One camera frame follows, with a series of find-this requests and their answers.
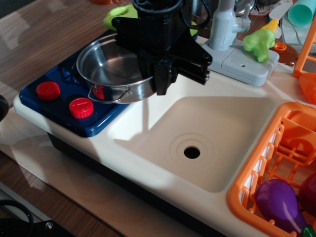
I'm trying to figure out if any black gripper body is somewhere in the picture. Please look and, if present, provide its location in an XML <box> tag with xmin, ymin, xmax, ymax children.
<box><xmin>112</xmin><ymin>0</ymin><xmax>212</xmax><ymax>85</ymax></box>

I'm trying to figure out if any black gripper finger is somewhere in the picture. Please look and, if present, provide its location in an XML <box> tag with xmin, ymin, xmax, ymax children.
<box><xmin>154</xmin><ymin>61</ymin><xmax>178</xmax><ymax>95</ymax></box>
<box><xmin>137</xmin><ymin>53</ymin><xmax>155</xmax><ymax>79</ymax></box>

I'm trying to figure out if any small stainless steel pan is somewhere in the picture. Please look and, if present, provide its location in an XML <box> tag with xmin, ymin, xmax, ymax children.
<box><xmin>76</xmin><ymin>34</ymin><xmax>156</xmax><ymax>104</ymax></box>

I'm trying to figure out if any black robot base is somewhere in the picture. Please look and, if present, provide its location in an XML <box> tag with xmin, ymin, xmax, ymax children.
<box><xmin>0</xmin><ymin>199</ymin><xmax>75</xmax><ymax>237</ymax></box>

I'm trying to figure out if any cream toy sink unit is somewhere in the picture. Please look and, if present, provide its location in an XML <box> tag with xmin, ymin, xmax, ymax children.
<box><xmin>13</xmin><ymin>36</ymin><xmax>316</xmax><ymax>237</ymax></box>

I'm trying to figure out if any red stove knob right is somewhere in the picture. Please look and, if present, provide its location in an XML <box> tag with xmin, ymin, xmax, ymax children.
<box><xmin>69</xmin><ymin>97</ymin><xmax>94</xmax><ymax>119</ymax></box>

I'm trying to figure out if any red stove knob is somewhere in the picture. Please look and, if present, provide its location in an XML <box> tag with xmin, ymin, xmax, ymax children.
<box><xmin>69</xmin><ymin>97</ymin><xmax>94</xmax><ymax>119</ymax></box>
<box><xmin>36</xmin><ymin>81</ymin><xmax>61</xmax><ymax>101</ymax></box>

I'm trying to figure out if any blue toy stove top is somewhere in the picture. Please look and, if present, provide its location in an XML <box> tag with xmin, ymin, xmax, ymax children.
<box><xmin>19</xmin><ymin>29</ymin><xmax>131</xmax><ymax>138</ymax></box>

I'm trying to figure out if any red stove knob left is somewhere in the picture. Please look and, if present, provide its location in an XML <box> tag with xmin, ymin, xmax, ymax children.
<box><xmin>36</xmin><ymin>81</ymin><xmax>61</xmax><ymax>101</ymax></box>

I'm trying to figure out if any green plastic cutting board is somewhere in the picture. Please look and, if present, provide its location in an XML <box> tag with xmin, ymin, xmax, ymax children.
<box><xmin>103</xmin><ymin>0</ymin><xmax>198</xmax><ymax>49</ymax></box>

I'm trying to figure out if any steel pot in background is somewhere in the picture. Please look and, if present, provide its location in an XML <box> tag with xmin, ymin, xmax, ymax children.
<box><xmin>192</xmin><ymin>0</ymin><xmax>219</xmax><ymax>30</ymax></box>

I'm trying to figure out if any grey toy faucet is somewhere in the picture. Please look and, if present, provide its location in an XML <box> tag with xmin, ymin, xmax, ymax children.
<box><xmin>202</xmin><ymin>0</ymin><xmax>279</xmax><ymax>86</ymax></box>

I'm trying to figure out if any green toy broccoli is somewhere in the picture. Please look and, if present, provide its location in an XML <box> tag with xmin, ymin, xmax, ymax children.
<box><xmin>243</xmin><ymin>29</ymin><xmax>276</xmax><ymax>63</ymax></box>

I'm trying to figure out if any yellow toy corn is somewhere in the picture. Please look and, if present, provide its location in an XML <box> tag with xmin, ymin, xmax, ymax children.
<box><xmin>261</xmin><ymin>19</ymin><xmax>279</xmax><ymax>32</ymax></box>

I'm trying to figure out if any orange pot lid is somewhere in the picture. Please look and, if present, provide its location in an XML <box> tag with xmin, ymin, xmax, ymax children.
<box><xmin>270</xmin><ymin>42</ymin><xmax>299</xmax><ymax>67</ymax></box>

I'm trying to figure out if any teal plastic cup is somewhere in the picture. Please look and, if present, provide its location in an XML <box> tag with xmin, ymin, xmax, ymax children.
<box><xmin>287</xmin><ymin>0</ymin><xmax>316</xmax><ymax>27</ymax></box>

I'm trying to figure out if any orange plastic dish rack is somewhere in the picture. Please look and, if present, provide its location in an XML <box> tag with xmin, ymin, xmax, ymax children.
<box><xmin>228</xmin><ymin>102</ymin><xmax>316</xmax><ymax>237</ymax></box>

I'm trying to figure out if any purple toy eggplant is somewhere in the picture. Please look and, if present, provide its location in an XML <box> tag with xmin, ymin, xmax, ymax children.
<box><xmin>255</xmin><ymin>179</ymin><xmax>308</xmax><ymax>237</ymax></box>

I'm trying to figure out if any red toy vegetable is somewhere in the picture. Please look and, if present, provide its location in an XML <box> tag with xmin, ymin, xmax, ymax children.
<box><xmin>299</xmin><ymin>172</ymin><xmax>316</xmax><ymax>217</ymax></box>

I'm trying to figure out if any black cable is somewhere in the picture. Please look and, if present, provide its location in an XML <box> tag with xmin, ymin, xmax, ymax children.
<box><xmin>0</xmin><ymin>93</ymin><xmax>10</xmax><ymax>122</ymax></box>

